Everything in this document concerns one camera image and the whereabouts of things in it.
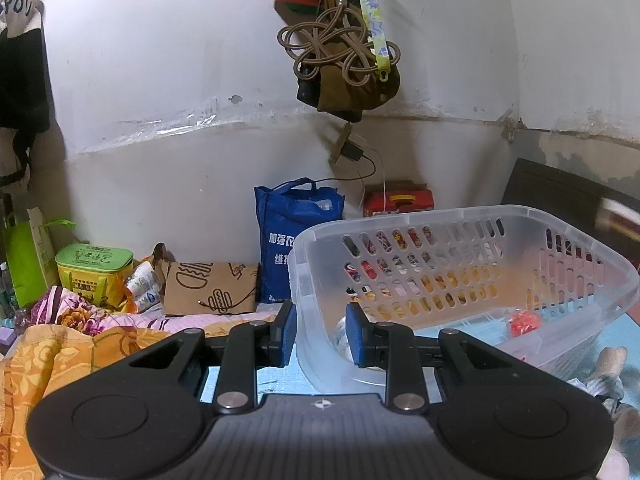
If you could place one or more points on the red patterned gift box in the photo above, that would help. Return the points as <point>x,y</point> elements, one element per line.
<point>397,197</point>

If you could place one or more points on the orange patterned quilt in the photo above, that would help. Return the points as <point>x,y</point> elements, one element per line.
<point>46,358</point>

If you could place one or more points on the bright green paper bag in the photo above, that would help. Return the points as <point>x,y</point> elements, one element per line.
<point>30,254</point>

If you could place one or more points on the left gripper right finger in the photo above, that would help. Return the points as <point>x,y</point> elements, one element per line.
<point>393,348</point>

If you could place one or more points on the blue tote bag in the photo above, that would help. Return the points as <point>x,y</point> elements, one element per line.
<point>283,212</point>

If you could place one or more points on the floral pink blanket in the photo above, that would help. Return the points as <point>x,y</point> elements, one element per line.
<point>60,306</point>

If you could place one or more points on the clear packet red snacks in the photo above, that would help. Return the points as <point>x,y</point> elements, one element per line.
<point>522,322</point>

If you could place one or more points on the brown hanging bag with rope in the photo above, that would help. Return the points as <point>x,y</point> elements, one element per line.
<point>343,61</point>

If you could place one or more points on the clear plastic laundry basket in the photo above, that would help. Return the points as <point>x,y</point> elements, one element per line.
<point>467,268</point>

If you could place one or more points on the brown printed paper bag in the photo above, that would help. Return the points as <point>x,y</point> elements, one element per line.
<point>195,288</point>

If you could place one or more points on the green yellow storage box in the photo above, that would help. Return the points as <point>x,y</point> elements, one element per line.
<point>96,273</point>

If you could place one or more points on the dark wooden headboard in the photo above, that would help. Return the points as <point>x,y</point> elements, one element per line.
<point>571,198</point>

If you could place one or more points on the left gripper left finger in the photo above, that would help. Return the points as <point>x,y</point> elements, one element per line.
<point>249,348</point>

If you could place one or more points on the black wall charger with cable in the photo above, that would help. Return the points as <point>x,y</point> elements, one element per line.
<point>366,162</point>

